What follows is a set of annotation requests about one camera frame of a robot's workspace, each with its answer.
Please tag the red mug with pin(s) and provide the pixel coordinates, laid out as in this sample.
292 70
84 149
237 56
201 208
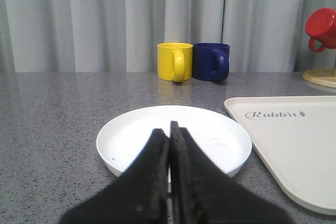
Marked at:
320 26

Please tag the wooden mug tree stand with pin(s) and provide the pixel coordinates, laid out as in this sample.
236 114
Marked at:
322 77

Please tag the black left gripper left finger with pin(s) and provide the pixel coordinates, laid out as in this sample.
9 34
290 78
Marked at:
139 195

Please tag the white round plate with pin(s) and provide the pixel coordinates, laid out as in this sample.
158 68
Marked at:
225 142

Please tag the dark blue mug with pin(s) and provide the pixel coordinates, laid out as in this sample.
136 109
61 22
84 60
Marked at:
210 61

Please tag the grey curtain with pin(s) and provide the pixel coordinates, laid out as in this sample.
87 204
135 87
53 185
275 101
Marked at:
122 35

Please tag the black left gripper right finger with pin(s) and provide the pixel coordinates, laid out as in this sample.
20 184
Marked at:
202 193

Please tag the cream rabbit serving tray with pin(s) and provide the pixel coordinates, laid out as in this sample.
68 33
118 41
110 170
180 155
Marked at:
295 139

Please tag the yellow mug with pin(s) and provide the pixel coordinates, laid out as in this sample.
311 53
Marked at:
174 61

